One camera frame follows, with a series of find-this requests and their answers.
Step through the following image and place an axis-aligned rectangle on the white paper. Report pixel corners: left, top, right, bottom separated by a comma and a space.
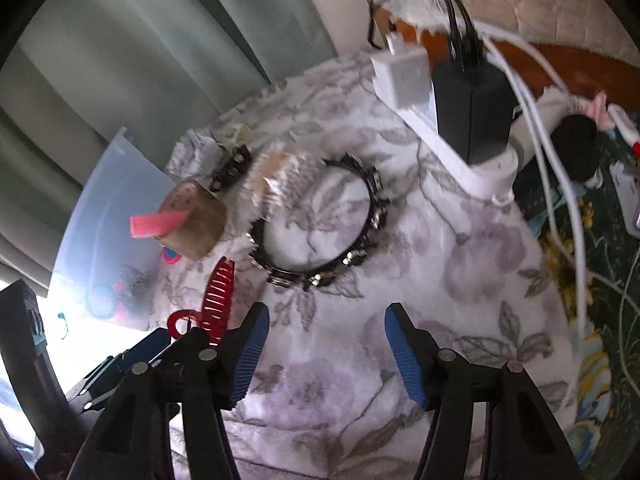
167, 130, 221, 181

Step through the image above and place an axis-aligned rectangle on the pale green curtain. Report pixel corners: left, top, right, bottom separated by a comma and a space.
0, 0, 401, 291

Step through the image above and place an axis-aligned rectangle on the black power adapter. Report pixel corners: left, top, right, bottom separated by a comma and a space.
431, 57, 516, 166

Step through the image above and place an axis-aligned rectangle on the white socket box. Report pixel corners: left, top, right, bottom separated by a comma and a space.
609, 160, 640, 237

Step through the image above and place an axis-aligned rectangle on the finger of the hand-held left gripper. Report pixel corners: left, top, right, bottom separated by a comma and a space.
112, 327, 176, 368
70, 355, 133, 417

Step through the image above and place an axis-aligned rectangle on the beige quilted mattress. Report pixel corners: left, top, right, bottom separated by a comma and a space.
425, 0, 640, 73

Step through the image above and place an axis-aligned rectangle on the teal hair roller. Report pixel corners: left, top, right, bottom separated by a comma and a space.
89, 284, 119, 317

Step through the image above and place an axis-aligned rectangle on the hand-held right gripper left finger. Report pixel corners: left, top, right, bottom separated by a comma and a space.
65, 302, 271, 480

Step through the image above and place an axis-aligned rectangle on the brown wooden bed frame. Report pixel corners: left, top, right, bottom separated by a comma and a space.
372, 2, 633, 108

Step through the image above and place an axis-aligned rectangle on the black round soft object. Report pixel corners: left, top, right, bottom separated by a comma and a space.
552, 114, 601, 183

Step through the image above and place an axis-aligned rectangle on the white charger plug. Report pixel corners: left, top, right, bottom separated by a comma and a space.
371, 30, 432, 111

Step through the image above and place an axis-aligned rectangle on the white fluffy cloth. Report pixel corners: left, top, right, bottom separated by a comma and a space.
390, 0, 456, 31

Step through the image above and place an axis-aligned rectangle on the clear plastic storage container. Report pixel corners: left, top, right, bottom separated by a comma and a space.
50, 125, 173, 333

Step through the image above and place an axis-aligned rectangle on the white power strip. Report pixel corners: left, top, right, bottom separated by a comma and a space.
395, 95, 523, 206

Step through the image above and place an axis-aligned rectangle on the dark green floral blanket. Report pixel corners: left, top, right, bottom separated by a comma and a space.
515, 125, 640, 480

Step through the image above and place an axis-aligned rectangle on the white cable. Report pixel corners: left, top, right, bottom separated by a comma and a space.
480, 32, 588, 408
472, 22, 581, 106

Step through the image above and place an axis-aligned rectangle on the cream plastic hook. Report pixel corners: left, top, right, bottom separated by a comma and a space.
220, 124, 251, 148

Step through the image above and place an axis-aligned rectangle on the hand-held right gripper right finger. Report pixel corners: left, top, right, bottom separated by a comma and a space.
384, 302, 583, 480

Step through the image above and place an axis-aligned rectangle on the red and white pen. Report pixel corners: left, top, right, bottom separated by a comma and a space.
607, 105, 640, 157

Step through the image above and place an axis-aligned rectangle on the leopard print scrunchie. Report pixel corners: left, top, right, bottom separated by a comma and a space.
120, 266, 150, 298

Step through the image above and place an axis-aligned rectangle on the brown packing tape roll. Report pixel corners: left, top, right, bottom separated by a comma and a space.
129, 181, 228, 261

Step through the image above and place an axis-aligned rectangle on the black cable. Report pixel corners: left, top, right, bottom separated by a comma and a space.
367, 0, 483, 68

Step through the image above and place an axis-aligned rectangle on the red hair clip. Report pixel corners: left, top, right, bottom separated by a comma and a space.
167, 256, 236, 348

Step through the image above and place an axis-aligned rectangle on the pink cloth item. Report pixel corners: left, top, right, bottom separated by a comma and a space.
585, 92, 619, 131

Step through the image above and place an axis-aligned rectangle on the black studded headband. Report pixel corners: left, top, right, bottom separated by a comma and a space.
247, 155, 391, 291

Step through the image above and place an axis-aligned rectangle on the dark hair clip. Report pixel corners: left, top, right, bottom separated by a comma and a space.
210, 144, 251, 193

